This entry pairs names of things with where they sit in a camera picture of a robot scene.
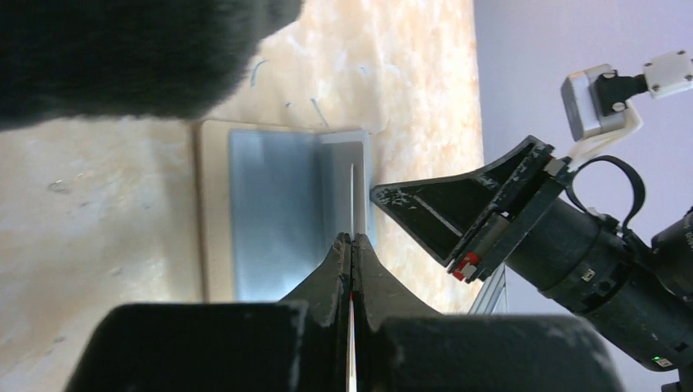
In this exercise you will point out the black floral plush pillow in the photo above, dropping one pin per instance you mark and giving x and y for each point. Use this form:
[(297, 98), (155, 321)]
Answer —
[(114, 59)]

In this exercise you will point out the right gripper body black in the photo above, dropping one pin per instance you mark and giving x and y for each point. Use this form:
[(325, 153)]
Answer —
[(524, 213)]

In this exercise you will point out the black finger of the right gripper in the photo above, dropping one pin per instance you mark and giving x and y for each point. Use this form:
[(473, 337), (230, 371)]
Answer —
[(442, 214)]

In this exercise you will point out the aluminium front rail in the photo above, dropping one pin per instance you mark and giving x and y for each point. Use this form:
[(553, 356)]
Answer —
[(492, 298)]

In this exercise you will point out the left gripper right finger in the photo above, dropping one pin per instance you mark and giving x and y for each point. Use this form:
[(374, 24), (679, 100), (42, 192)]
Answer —
[(403, 344)]

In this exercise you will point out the beige card holder wallet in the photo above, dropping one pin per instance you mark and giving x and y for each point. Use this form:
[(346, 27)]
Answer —
[(271, 201)]

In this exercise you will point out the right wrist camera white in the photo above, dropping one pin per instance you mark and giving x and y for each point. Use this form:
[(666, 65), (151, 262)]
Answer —
[(593, 128)]

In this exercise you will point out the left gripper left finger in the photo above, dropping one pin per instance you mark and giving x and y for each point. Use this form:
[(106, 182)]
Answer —
[(298, 343)]

